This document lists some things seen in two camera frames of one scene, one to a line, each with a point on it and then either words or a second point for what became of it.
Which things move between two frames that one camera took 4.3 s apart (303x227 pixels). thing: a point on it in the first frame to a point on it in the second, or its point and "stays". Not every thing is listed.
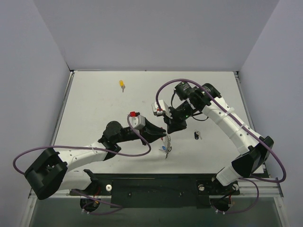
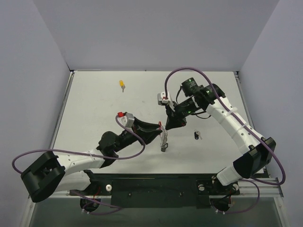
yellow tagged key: [122, 85] stays
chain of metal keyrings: [169, 145] to [164, 138]
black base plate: [158, 190] stays
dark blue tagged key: [197, 134] stays
